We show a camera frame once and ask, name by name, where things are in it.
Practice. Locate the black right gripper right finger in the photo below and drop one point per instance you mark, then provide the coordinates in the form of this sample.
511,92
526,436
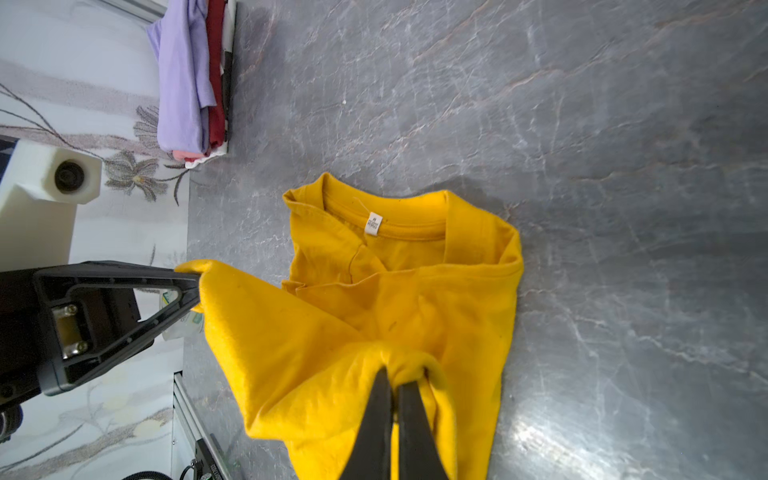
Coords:
418,457

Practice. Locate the folded red t shirt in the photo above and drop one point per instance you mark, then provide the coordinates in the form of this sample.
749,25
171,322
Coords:
214,28

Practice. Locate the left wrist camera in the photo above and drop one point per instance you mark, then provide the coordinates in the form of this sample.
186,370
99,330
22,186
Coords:
41,189

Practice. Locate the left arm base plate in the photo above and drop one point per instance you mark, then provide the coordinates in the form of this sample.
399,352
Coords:
204,465

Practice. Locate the folded pink t shirt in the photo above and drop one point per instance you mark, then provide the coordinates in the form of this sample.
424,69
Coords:
185,156

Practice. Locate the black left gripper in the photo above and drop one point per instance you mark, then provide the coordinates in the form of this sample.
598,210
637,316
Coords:
89,323

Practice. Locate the folded purple t shirt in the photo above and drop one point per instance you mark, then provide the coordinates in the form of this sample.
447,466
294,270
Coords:
180,45

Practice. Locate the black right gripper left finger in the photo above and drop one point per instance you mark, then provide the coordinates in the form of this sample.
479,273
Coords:
370,458

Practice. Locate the yellow t shirt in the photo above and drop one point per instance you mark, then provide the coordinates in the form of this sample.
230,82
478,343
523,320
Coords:
424,288

